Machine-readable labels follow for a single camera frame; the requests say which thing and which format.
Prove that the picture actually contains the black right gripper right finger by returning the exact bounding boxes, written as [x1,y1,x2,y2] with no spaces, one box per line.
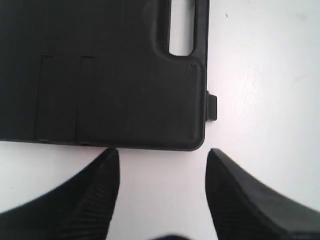
[205,148,320,240]

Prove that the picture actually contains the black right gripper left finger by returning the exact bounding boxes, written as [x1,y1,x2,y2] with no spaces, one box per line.
[0,148,120,240]

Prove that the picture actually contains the black plastic tool case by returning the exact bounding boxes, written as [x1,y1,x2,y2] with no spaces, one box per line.
[0,0,217,151]

